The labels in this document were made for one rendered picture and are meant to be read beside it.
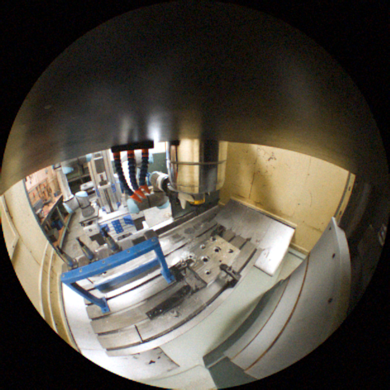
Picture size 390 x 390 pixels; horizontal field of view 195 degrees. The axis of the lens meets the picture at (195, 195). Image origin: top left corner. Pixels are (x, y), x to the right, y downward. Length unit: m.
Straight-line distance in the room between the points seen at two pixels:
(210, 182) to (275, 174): 1.04
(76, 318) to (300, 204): 2.00
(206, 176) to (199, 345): 0.96
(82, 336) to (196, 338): 0.74
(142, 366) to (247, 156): 1.95
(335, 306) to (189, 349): 0.84
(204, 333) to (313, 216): 1.31
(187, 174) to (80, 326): 1.09
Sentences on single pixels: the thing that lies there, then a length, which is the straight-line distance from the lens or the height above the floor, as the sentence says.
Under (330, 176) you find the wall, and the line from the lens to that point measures 1.26.
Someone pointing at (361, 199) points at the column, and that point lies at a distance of 0.44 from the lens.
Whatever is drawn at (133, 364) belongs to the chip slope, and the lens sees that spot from 0.99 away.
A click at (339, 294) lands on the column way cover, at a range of 0.28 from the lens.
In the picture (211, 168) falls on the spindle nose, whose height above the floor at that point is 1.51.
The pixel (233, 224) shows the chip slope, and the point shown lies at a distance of 1.33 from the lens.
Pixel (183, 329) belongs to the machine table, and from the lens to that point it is 0.67.
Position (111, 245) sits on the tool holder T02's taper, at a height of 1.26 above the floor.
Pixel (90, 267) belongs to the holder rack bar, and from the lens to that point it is 0.51.
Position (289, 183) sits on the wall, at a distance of 1.25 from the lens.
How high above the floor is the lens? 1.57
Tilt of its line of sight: 26 degrees down
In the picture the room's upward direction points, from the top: straight up
